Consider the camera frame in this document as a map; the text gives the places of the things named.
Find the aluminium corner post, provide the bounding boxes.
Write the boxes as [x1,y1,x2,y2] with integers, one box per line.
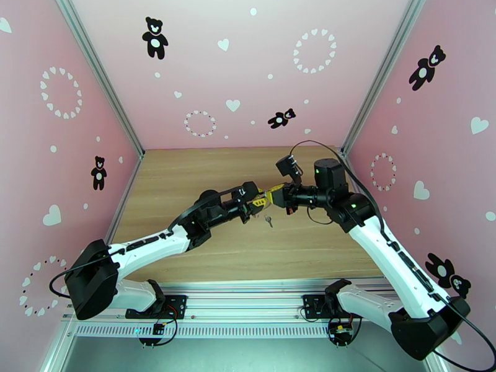
[340,0,433,155]
[52,0,145,159]

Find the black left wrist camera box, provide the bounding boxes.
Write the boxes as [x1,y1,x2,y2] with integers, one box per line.
[231,180,260,207]

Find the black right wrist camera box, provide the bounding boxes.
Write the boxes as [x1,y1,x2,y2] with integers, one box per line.
[275,154,303,185]

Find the grey metal panel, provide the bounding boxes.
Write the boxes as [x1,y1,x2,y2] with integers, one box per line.
[63,335,427,372]

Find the aluminium side rail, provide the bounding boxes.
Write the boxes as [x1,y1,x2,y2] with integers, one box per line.
[104,151,146,244]

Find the black board with yellow connector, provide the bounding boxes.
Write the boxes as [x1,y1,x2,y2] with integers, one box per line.
[328,319,355,343]

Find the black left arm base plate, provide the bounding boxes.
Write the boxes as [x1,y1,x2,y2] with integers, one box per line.
[125,294,188,320]

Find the perforated metal strip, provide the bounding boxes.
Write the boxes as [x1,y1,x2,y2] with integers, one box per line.
[73,324,335,340]

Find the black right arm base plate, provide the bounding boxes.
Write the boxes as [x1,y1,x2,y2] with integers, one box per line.
[301,294,366,320]

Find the black and red base wires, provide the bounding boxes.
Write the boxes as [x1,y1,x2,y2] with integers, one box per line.
[139,303,180,347]
[299,301,367,348]

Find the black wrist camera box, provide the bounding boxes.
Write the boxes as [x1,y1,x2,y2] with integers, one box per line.
[275,154,303,185]
[231,180,260,207]

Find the aluminium front rail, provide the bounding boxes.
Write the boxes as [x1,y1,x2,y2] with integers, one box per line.
[61,281,430,326]

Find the aluminium frame leg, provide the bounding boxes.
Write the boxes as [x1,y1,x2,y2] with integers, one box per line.
[40,319,78,372]
[424,353,456,372]

